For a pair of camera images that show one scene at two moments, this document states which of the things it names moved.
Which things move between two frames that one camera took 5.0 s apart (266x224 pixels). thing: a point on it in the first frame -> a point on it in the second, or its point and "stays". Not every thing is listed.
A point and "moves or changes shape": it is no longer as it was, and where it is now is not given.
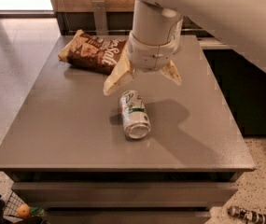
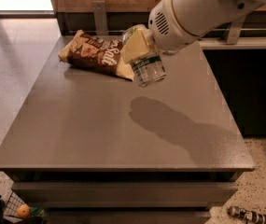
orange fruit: [23, 210] stays
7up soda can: [136, 120] moves or changes shape
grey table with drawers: [68, 140] stays
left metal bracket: [100, 17] stays
